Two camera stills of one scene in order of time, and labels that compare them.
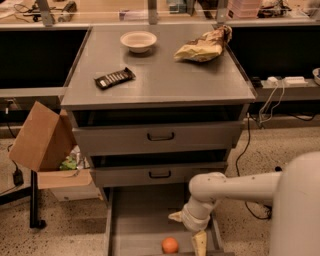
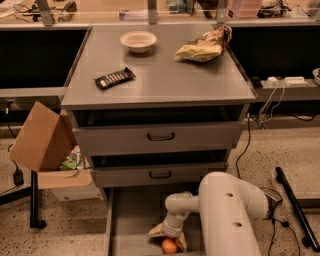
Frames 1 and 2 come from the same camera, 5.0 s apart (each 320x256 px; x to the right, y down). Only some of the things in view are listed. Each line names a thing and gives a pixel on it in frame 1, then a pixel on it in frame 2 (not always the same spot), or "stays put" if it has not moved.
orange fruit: x=170 y=245 stays put
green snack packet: x=69 y=164 stays put
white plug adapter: x=272 y=79 stays put
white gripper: x=194 y=220 -> x=172 y=229
